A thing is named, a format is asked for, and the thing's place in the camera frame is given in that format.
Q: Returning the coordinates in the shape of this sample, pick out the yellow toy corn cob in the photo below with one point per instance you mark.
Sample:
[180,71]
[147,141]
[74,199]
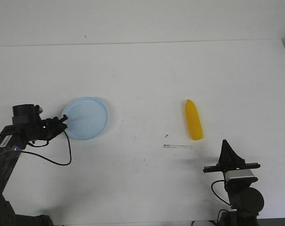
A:
[193,121]

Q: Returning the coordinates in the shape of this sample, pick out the light blue round plate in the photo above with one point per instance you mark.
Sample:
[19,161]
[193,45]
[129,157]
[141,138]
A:
[87,118]

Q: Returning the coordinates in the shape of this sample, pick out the horizontal tape strip on table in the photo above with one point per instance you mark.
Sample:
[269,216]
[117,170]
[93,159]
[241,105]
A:
[178,146]

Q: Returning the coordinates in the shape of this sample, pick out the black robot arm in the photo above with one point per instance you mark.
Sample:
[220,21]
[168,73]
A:
[245,201]
[26,128]

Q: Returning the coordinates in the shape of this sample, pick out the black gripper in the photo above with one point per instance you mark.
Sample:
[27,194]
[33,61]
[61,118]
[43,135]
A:
[229,160]
[47,129]

